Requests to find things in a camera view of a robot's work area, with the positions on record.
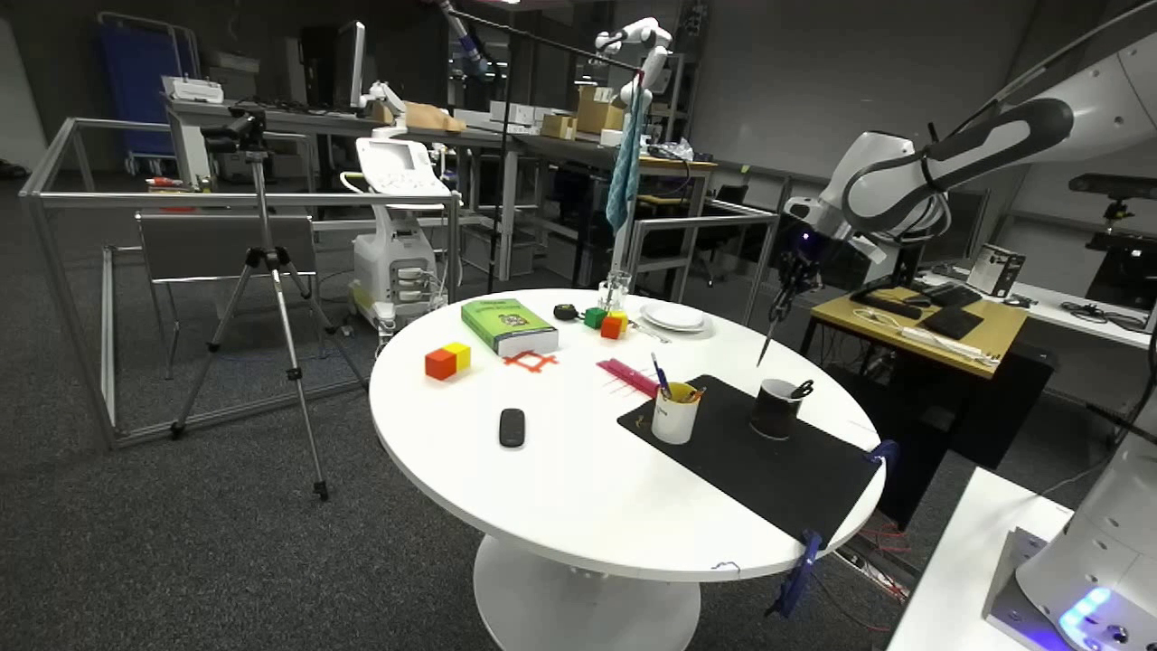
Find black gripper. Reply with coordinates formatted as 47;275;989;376
772;198;867;316

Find white pen mug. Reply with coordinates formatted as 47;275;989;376
652;385;701;447

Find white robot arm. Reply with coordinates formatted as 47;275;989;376
776;0;1157;309

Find orange block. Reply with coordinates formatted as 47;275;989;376
599;312;628;342

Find metal frame table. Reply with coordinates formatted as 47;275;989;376
17;114;468;447

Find black mat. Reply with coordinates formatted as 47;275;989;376
619;376;880;544

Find round white table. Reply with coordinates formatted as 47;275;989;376
369;303;885;651

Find black cup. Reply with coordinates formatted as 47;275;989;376
754;382;799;443

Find black computer mouse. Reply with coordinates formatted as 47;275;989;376
499;409;528;448

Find yellow cube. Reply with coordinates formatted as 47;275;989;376
445;344;472;373

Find green book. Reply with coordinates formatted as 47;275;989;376
458;298;562;357

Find camera tripod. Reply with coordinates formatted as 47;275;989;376
167;108;369;506

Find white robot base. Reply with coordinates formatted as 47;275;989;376
985;436;1157;651

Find green block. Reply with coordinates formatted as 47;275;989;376
584;309;607;331

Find wooden side desk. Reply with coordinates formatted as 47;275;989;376
804;291;1054;529

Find red cube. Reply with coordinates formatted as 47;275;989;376
422;349;457;382

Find white plates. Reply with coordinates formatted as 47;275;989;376
639;303;709;338

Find white medical machine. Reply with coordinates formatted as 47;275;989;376
339;137;447;332

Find orange plastic frame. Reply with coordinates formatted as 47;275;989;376
502;350;558;373

